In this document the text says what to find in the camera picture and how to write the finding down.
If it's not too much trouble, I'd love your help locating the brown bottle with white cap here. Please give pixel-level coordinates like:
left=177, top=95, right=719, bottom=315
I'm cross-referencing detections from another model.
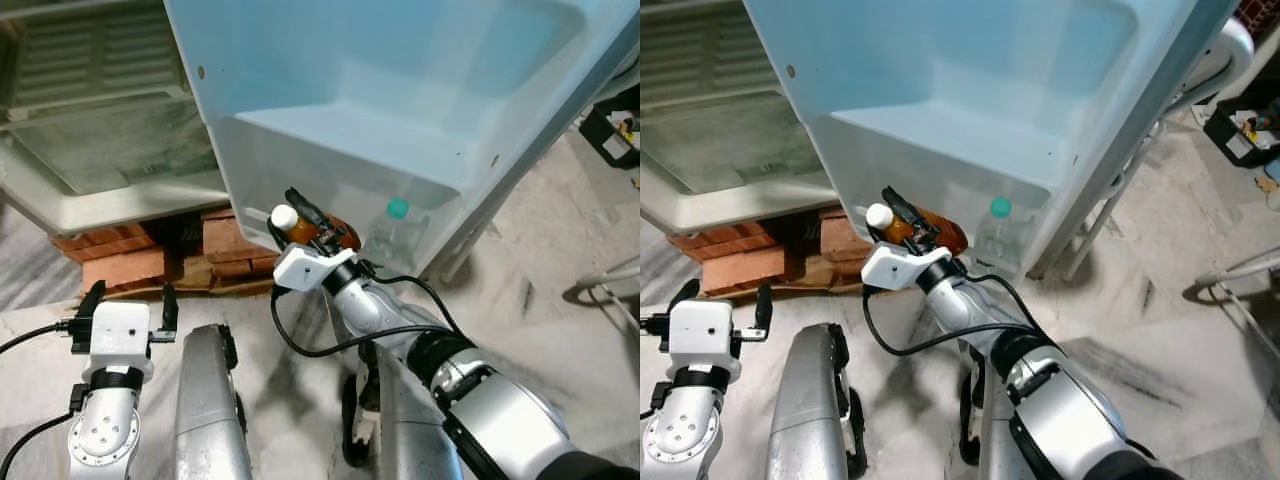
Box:
left=269, top=203, right=362, bottom=257
left=865, top=202, right=970, bottom=257

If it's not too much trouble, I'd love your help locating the red brick fridge base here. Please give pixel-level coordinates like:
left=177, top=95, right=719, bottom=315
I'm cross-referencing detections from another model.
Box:
left=48, top=204, right=284, bottom=298
left=663, top=204, right=873, bottom=298

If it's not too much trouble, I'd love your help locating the glass fridge shelf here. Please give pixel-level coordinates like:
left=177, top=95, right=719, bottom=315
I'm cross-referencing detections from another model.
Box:
left=640, top=90, right=838, bottom=198
left=0, top=90, right=218, bottom=198

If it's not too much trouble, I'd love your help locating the grey fridge cabinet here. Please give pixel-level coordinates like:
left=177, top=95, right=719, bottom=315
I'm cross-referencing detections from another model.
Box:
left=0, top=0, right=233, bottom=238
left=640, top=0, right=853, bottom=238

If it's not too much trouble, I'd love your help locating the translucent door shelf bin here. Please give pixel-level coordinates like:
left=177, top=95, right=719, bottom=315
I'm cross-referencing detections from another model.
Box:
left=828, top=113, right=1063, bottom=278
left=226, top=113, right=463, bottom=278

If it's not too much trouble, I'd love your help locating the clear bottle with green cap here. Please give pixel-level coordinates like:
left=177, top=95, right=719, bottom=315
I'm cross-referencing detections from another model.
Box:
left=368, top=196, right=433, bottom=273
left=973, top=196, right=1033, bottom=273

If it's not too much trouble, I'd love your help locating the silver left robot leg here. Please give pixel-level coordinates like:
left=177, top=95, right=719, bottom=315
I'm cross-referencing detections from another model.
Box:
left=173, top=322, right=255, bottom=480
left=763, top=322, right=863, bottom=480

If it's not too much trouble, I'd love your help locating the black box with white labels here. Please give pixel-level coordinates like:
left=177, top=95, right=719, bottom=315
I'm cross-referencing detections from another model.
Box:
left=577, top=84, right=641, bottom=173
left=1202, top=94, right=1280, bottom=171

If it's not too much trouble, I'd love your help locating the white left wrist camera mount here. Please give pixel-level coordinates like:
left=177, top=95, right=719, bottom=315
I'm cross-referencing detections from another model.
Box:
left=667, top=299, right=738, bottom=355
left=90, top=301, right=154, bottom=358

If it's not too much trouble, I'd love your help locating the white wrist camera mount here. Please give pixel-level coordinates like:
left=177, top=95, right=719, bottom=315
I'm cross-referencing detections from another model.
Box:
left=861, top=244, right=952, bottom=294
left=667, top=299, right=738, bottom=355
left=272, top=244, right=360, bottom=294
left=90, top=301, right=154, bottom=358

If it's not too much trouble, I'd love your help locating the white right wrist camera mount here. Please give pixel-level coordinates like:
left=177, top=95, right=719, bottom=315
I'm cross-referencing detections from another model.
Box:
left=861, top=244, right=952, bottom=294
left=272, top=244, right=360, bottom=294

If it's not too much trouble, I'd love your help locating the white metal tube frame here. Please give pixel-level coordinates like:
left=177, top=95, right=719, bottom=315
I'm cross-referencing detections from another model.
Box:
left=563, top=260, right=641, bottom=313
left=1193, top=244, right=1280, bottom=338

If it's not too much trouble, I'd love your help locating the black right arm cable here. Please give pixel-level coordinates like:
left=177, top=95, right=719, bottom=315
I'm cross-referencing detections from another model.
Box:
left=268, top=272, right=463, bottom=361
left=860, top=272, right=1048, bottom=359

